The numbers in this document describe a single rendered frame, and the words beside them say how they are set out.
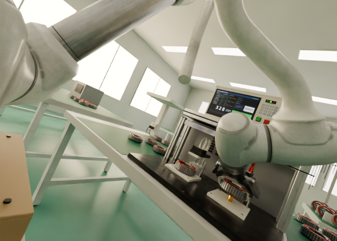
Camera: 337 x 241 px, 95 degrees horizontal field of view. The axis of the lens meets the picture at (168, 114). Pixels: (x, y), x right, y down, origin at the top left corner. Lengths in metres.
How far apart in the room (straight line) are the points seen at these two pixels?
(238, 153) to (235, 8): 0.35
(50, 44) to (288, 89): 0.56
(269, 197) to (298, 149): 0.59
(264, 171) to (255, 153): 0.57
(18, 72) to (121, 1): 0.31
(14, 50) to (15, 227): 0.25
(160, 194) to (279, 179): 0.63
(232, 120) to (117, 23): 0.40
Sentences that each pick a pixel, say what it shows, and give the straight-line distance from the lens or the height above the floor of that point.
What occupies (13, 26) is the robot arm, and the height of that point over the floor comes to 1.02.
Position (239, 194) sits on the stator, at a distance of 0.73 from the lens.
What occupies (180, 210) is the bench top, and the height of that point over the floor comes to 0.74.
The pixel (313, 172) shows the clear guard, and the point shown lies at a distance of 0.61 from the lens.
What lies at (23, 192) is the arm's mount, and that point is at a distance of 0.35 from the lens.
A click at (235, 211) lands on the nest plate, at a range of 0.71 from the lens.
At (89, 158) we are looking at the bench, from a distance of 2.19.
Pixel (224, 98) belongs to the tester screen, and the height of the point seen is 1.24.
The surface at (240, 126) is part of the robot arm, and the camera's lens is 0.40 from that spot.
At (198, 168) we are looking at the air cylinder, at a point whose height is 0.81.
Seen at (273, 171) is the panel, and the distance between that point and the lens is 1.01.
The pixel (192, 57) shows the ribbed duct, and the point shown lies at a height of 1.91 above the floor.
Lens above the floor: 0.98
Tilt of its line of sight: 3 degrees up
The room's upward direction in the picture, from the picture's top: 24 degrees clockwise
